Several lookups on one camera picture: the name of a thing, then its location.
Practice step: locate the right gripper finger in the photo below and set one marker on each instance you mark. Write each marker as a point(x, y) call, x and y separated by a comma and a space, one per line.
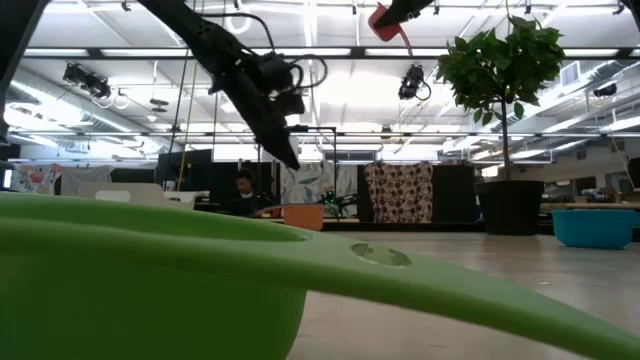
point(417, 4)
point(400, 16)

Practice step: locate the wooden desk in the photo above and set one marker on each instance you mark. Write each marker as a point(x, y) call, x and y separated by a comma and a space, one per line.
point(600, 205)

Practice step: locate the green potted plant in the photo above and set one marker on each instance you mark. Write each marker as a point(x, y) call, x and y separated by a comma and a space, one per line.
point(510, 207)

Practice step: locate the light blue measuring cup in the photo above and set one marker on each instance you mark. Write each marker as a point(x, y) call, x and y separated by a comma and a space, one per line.
point(592, 230)

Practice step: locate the black partition panel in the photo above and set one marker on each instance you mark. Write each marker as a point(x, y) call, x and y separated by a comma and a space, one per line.
point(452, 192)

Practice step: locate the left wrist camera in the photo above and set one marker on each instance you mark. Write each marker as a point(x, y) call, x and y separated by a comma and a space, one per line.
point(275, 72)

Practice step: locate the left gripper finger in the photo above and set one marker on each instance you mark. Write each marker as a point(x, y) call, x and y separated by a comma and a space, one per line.
point(270, 140)
point(289, 142)

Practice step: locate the black spotlight cluster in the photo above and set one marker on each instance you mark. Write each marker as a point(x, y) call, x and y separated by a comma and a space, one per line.
point(85, 80)

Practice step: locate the dotted patterned cloth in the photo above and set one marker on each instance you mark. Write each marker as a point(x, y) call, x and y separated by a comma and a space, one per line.
point(400, 192)

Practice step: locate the white furniture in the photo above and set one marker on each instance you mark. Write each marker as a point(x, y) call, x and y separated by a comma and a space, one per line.
point(135, 192)

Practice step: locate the orange measuring cup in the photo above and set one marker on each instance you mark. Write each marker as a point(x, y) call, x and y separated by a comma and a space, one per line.
point(305, 217)

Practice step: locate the black aluminium table frame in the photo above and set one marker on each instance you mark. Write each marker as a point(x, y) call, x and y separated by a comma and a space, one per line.
point(400, 226)

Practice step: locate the grey cloth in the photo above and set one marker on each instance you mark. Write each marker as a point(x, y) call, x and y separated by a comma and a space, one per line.
point(85, 180)

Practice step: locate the leaf patterned cloth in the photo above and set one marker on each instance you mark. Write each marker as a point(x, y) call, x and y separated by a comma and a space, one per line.
point(310, 187)

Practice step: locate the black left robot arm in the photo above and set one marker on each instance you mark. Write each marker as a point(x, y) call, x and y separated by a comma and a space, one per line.
point(200, 30)

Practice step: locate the floral cloth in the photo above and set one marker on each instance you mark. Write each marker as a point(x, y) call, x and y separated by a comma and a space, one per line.
point(35, 179)

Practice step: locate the LED light bar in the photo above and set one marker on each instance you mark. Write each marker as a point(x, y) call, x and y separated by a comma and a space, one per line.
point(357, 52)

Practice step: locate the red measuring cup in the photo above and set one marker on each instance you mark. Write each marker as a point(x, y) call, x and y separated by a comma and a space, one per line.
point(385, 32)

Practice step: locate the black metal frame stand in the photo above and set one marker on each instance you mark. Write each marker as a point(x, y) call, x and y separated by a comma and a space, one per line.
point(325, 129)

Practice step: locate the black monitor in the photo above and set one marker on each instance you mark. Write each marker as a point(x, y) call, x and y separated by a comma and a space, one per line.
point(185, 170)

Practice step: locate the green measuring cup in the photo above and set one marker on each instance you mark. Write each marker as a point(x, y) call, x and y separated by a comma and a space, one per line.
point(150, 280)

